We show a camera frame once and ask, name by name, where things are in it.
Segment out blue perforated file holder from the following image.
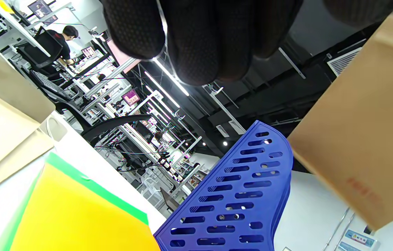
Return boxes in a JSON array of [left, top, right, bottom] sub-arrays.
[[153, 120, 294, 251]]

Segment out white metal cart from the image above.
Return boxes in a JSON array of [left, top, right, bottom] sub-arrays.
[[140, 169, 169, 206]]

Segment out black mesh office chair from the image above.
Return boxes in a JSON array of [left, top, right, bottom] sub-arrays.
[[29, 70, 152, 143]]

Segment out white ceiling vent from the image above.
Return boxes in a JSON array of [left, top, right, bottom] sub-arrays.
[[327, 47, 362, 77]]

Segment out green cardstock sheet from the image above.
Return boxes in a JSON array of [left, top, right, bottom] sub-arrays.
[[0, 152, 149, 251]]

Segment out brown wooden board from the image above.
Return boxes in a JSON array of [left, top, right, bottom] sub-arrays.
[[160, 188, 180, 212]]

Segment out person's left hand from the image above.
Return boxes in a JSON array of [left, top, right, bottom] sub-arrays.
[[101, 0, 393, 86]]

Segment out white labelled box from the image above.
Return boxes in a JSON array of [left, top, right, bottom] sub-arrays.
[[335, 228, 381, 251]]

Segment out long ceiling light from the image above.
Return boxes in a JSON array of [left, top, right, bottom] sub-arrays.
[[144, 71, 180, 108], [153, 58, 190, 97]]

